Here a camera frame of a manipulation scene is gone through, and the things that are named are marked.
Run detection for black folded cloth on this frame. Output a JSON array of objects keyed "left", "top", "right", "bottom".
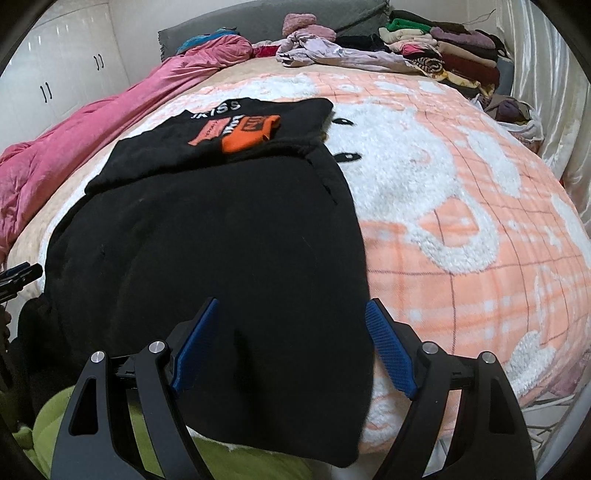
[{"left": 335, "top": 34, "right": 391, "bottom": 52}]

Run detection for pink fluffy garment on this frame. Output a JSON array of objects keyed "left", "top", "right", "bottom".
[{"left": 283, "top": 13, "right": 337, "bottom": 42}]

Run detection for black sweater with orange cuffs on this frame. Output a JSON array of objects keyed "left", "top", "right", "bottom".
[{"left": 18, "top": 97, "right": 375, "bottom": 467}]

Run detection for lilac crumpled garment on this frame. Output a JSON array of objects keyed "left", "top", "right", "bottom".
[{"left": 276, "top": 36, "right": 423, "bottom": 75}]

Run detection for pile of folded clothes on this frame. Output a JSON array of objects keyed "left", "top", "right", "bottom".
[{"left": 379, "top": 10, "right": 513, "bottom": 93}]

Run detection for grey headboard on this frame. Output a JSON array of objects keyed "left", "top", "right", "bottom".
[{"left": 158, "top": 0, "right": 393, "bottom": 58}]

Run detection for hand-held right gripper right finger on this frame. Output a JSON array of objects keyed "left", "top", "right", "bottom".
[{"left": 365, "top": 298, "right": 536, "bottom": 480}]

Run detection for grey blue pad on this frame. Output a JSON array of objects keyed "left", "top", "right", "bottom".
[{"left": 499, "top": 58, "right": 515, "bottom": 100}]

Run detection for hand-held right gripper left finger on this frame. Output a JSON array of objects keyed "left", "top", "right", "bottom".
[{"left": 50, "top": 298, "right": 220, "bottom": 480}]

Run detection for green garment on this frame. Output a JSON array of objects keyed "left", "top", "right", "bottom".
[{"left": 9, "top": 385, "right": 319, "bottom": 480}]

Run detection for white satin curtain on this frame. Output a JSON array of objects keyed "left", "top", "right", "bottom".
[{"left": 501, "top": 0, "right": 591, "bottom": 217}]

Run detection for orange plaid fleece blanket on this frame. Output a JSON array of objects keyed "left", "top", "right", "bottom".
[{"left": 60, "top": 69, "right": 591, "bottom": 448}]

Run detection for blue cloth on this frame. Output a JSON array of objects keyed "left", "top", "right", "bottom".
[{"left": 178, "top": 28, "right": 241, "bottom": 54}]

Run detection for white bag of clothes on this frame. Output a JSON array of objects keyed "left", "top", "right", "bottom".
[{"left": 475, "top": 95, "right": 546, "bottom": 144}]

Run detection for pink quilt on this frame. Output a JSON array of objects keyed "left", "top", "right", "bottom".
[{"left": 0, "top": 34, "right": 254, "bottom": 259}]

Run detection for white wardrobe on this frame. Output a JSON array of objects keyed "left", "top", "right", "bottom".
[{"left": 0, "top": 0, "right": 134, "bottom": 153}]

